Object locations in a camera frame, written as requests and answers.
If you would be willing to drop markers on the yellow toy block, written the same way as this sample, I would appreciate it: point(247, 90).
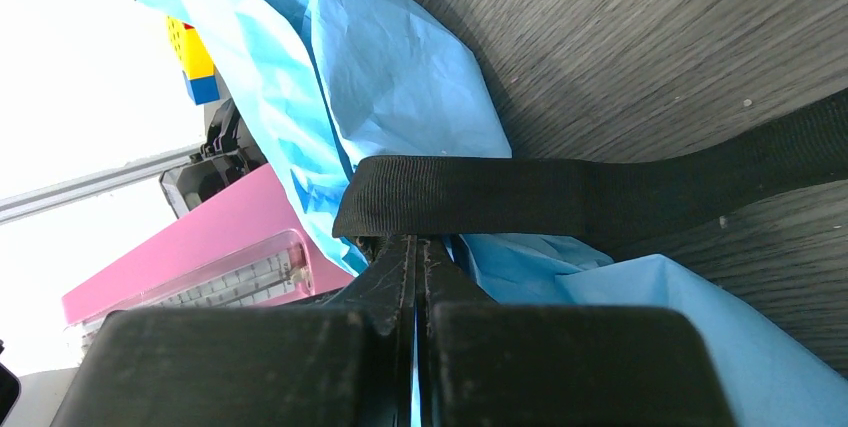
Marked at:
point(190, 51)

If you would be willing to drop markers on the black ribbon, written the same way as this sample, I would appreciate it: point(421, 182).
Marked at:
point(595, 202)

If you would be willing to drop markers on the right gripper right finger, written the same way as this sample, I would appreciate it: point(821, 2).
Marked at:
point(482, 363)

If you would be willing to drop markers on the pink metronome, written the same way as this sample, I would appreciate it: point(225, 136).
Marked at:
point(245, 247)

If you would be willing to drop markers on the blue flower bouquet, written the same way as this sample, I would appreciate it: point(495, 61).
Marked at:
point(325, 83)

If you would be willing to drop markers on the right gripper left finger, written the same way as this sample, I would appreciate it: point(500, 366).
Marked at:
point(343, 361)

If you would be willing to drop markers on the aluminium frame rail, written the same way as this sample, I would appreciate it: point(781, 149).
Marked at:
point(40, 200)

